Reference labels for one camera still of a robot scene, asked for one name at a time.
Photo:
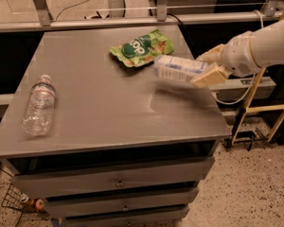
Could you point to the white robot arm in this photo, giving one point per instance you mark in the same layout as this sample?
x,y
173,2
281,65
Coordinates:
x,y
267,46

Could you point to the clear plastic water bottle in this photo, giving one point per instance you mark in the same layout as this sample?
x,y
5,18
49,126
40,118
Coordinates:
x,y
39,111

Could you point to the wire basket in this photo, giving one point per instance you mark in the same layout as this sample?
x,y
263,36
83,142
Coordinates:
x,y
14,198

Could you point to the green rice chip bag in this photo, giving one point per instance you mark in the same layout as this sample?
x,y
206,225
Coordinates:
x,y
144,49

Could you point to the grey drawer cabinet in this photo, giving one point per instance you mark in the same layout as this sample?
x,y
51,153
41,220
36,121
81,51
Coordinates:
x,y
125,147

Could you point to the white labelled water bottle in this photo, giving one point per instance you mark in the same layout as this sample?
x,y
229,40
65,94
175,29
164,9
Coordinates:
x,y
180,69

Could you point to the grey metal railing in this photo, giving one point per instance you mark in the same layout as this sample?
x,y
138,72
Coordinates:
x,y
50,15

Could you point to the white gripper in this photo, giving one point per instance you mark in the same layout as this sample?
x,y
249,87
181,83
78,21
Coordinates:
x,y
238,57

